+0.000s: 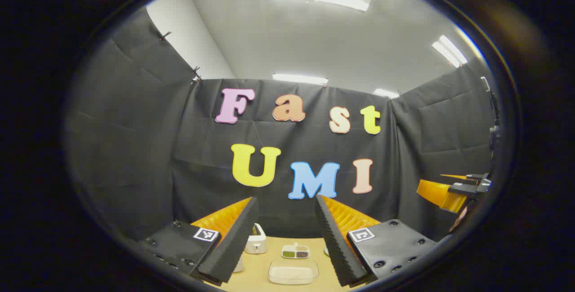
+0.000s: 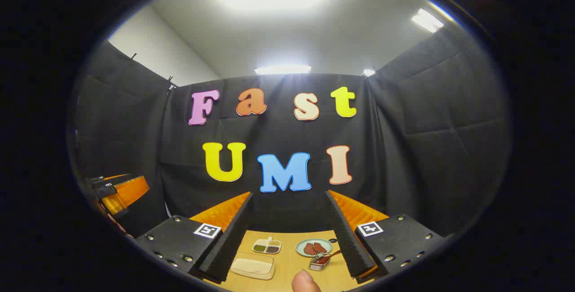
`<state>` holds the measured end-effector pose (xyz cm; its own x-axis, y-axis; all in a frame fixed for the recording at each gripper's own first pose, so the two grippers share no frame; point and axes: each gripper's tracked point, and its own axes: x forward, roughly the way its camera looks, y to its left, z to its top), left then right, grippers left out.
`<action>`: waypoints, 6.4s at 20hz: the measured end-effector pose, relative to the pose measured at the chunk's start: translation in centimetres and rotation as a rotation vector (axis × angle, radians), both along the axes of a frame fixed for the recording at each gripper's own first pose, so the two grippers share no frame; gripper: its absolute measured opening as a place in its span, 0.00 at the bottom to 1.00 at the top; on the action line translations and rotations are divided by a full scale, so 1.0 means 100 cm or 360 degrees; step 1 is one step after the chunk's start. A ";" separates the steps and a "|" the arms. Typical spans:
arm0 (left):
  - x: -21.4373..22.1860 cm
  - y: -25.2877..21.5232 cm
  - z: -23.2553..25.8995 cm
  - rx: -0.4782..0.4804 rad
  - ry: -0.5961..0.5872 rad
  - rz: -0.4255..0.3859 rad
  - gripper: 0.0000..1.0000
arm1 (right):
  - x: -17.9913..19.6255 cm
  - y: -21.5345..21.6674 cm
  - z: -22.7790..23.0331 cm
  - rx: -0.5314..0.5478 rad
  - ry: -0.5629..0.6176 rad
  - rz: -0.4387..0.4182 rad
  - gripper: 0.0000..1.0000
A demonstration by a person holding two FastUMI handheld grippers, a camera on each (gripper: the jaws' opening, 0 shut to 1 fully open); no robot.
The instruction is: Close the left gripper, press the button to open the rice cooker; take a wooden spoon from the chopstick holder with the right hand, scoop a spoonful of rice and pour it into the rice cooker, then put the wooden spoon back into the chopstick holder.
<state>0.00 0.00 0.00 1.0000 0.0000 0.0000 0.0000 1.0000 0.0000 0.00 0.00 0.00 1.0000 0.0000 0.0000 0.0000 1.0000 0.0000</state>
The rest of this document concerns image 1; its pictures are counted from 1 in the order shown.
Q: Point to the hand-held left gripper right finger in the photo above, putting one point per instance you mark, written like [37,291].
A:
[334,242]

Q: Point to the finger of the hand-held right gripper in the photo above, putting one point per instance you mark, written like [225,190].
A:
[467,177]
[438,193]

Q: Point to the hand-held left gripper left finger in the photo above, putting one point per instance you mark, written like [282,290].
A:
[233,238]

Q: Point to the white chopstick holder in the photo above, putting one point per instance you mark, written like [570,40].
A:
[256,242]

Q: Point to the white rice cooker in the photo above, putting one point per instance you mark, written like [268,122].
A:
[238,265]

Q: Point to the clear rice container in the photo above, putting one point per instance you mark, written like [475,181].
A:
[293,273]

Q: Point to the white divided grain dish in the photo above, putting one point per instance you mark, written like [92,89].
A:
[295,251]

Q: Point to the black backdrop cloth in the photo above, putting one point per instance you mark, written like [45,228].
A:
[134,148]

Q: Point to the black cloth clip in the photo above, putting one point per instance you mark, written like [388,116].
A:
[196,74]
[165,36]

